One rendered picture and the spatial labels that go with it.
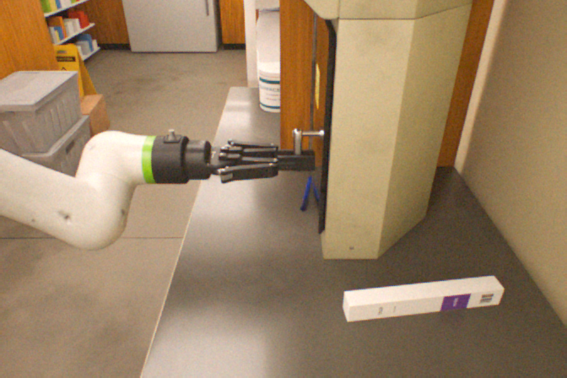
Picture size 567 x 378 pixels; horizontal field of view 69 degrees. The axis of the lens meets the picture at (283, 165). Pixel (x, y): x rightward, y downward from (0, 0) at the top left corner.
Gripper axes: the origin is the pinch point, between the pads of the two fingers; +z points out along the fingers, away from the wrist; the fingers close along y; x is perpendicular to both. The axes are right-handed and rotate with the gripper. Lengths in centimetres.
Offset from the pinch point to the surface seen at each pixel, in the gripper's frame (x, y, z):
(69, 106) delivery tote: 67, 187, -144
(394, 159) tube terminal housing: -3.0, -4.9, 17.1
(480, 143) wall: 11, 27, 49
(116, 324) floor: 114, 53, -76
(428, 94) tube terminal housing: -12.8, 1.2, 23.1
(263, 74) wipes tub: 7, 71, -9
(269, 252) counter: 20.4, -3.3, -5.3
